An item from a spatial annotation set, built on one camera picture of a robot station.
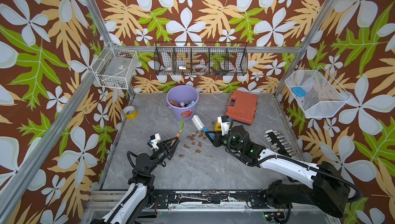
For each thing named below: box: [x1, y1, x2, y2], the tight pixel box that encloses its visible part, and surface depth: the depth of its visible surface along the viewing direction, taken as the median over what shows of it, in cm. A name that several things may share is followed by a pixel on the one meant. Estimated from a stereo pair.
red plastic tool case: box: [225, 89, 258, 125], surface depth 107 cm
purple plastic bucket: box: [166, 84, 200, 122], surface depth 100 cm
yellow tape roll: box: [122, 105, 138, 120], surface depth 110 cm
